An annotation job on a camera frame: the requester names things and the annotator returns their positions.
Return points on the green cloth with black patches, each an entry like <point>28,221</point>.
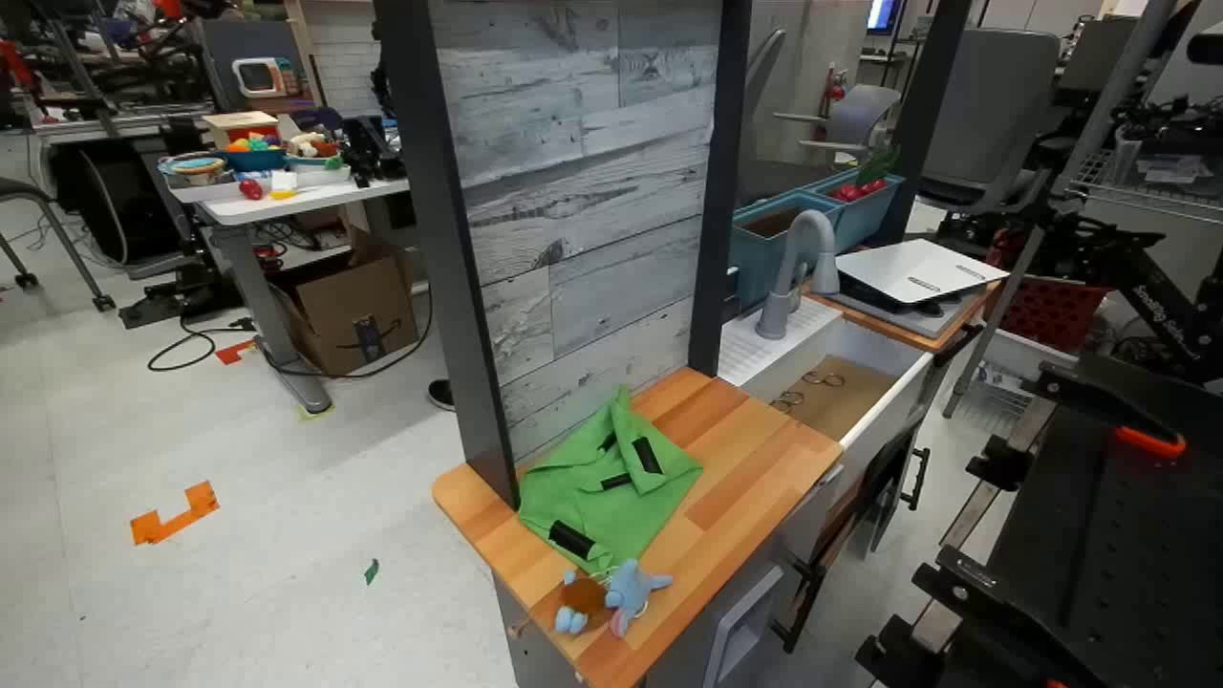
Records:
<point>598,491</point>

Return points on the grey wood plank backdrop panel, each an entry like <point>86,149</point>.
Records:
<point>586,203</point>

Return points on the wooden butcher block countertop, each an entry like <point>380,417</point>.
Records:
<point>748,462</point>

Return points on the blue storage bin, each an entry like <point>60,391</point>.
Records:
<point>766,251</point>

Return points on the white sink basin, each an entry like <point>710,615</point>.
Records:
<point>835,387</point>

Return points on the grey curved faucet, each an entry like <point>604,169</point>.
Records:
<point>813,233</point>

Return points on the blue plush toy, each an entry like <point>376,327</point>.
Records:
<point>628,595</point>

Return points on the brown cardboard box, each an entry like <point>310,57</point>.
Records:
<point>348,309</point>

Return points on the grey toy kitchen cabinet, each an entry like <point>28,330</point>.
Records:
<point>835,508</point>

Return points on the red toys in bin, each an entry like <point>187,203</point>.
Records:
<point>861,187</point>

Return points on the white flat tray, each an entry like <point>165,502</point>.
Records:
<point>920,267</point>

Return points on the green tape scrap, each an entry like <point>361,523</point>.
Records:
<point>371,570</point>

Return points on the small yellow cup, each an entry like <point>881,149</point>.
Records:
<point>284,186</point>

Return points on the white desk with grey leg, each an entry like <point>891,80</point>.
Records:
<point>274,203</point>

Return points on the colourful toy pile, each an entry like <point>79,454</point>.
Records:
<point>263,137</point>

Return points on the blue lit monitor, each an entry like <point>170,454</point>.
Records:
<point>881,15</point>

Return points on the red plastic crate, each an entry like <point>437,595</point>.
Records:
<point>1055,309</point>

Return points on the grey office chair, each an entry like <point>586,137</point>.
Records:
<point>994,109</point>

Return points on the orange tape floor marker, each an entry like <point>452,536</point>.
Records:
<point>170,522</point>

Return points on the black perforated cart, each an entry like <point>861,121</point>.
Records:
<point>1123,549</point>

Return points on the wide black frame post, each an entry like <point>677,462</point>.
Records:
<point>441,230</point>

